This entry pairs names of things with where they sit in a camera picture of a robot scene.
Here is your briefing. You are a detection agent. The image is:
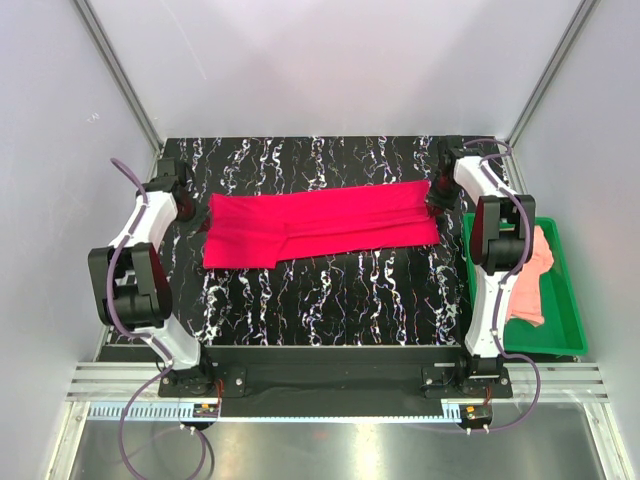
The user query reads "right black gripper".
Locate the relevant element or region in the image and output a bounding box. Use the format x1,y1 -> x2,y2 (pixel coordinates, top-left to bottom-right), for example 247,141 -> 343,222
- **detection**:
424,173 -> 462,218

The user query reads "red t shirt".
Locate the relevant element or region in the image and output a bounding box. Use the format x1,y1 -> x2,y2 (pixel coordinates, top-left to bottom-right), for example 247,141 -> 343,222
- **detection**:
203,180 -> 439,269

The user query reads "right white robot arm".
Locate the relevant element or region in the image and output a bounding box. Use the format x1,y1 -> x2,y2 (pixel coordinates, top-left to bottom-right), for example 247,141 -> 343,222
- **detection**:
425,137 -> 536,397

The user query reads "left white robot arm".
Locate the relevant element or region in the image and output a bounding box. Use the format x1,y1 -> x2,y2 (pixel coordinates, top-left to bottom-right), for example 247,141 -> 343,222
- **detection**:
88,158 -> 216,396

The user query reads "peach t shirt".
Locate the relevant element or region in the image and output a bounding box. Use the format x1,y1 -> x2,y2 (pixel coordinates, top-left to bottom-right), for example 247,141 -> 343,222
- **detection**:
507,225 -> 554,327

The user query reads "green plastic bin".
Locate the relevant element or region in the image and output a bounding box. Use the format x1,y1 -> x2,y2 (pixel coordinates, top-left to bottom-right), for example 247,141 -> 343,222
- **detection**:
460,212 -> 589,357

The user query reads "left orange connector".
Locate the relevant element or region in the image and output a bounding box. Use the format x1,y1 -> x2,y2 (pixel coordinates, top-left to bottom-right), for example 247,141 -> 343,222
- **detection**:
193,403 -> 220,418

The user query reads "orange connector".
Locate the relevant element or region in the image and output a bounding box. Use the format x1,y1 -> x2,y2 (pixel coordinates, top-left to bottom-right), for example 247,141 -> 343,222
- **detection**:
463,405 -> 493,421
193,403 -> 220,418

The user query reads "right orange connector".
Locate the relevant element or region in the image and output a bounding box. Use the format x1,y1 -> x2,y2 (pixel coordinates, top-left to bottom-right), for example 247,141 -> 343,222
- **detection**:
463,405 -> 493,421

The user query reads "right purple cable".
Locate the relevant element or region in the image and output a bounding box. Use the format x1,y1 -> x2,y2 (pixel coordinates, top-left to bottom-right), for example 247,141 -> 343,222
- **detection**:
459,138 -> 544,436

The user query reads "purple cable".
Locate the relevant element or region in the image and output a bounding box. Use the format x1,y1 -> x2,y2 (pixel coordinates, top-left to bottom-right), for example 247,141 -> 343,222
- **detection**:
459,138 -> 544,436
108,157 -> 216,476

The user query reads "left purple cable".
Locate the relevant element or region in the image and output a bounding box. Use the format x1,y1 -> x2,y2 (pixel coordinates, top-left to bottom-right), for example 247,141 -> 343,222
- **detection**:
108,157 -> 216,476

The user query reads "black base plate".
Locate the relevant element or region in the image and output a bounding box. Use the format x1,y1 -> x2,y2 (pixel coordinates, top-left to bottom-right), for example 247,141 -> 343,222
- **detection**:
158,344 -> 514,419

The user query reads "aluminium rail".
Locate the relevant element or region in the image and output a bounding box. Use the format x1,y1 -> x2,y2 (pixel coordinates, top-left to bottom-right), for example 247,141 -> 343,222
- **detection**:
66,362 -> 609,403

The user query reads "left aluminium frame post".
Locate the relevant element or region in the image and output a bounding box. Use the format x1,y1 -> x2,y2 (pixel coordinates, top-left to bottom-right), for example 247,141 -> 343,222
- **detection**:
71,0 -> 164,158

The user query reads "aluminium frame post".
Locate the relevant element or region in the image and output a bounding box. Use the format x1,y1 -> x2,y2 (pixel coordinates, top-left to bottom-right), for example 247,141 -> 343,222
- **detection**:
506,0 -> 600,147
71,0 -> 164,158

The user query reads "right aluminium frame post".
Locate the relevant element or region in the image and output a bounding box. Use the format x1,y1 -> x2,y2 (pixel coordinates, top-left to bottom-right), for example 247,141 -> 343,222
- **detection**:
506,0 -> 600,147

